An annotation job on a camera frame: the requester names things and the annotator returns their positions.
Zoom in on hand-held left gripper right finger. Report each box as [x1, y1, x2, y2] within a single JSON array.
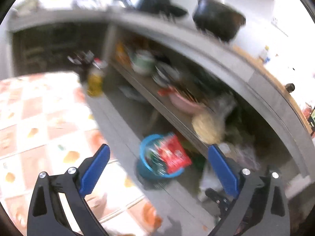
[[208, 145, 291, 236]]

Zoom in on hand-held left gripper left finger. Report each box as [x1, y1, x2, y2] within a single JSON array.
[[27, 144, 111, 236]]

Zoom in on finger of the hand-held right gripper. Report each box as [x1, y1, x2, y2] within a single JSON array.
[[205, 188, 233, 218]]

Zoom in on blue plastic basket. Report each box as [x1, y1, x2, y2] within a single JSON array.
[[136, 134, 191, 183]]

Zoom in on red snack bag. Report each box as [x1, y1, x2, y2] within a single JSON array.
[[157, 133, 192, 175]]

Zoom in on green snack packet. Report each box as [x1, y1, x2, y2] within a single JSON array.
[[145, 147, 168, 175]]

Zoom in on bag of yellow round cakes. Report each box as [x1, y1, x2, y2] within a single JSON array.
[[191, 96, 237, 144]]

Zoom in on pink plastic basin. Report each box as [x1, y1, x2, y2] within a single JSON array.
[[169, 88, 207, 115]]

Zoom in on wooden cutting board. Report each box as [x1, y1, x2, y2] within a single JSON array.
[[233, 45, 312, 138]]

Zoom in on grey concrete counter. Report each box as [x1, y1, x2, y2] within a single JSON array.
[[7, 10, 312, 197]]

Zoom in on stack of white plates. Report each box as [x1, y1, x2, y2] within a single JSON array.
[[151, 61, 181, 86]]

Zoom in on stack of green white bowls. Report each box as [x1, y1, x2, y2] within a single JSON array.
[[130, 50, 155, 75]]

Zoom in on orange packets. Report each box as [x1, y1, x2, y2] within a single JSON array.
[[114, 42, 131, 64]]

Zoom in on small bottle yellow cap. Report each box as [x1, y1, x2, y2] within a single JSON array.
[[261, 45, 271, 63]]

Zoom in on black cooking pot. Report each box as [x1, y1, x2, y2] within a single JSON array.
[[192, 0, 246, 42]]

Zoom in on white wall power strip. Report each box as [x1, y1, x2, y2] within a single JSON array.
[[272, 17, 289, 37]]

